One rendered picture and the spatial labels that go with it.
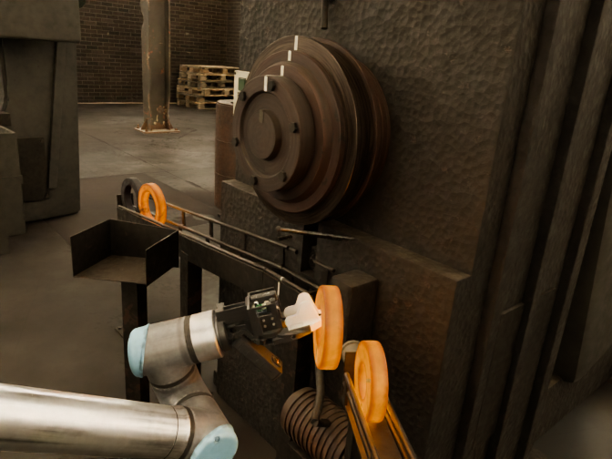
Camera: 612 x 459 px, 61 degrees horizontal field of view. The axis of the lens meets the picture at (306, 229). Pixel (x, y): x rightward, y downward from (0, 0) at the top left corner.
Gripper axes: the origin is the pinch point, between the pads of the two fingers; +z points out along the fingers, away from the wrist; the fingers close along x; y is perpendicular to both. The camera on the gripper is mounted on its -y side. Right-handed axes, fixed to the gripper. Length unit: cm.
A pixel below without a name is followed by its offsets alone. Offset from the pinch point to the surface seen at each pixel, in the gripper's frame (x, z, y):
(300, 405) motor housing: 16.6, -10.5, -30.4
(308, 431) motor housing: 10.3, -9.7, -33.0
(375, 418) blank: -7.1, 4.5, -19.2
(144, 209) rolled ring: 126, -61, -1
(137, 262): 81, -56, -8
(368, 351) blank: -1.6, 6.1, -8.3
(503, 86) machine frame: 16, 44, 32
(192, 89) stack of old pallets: 1070, -146, 11
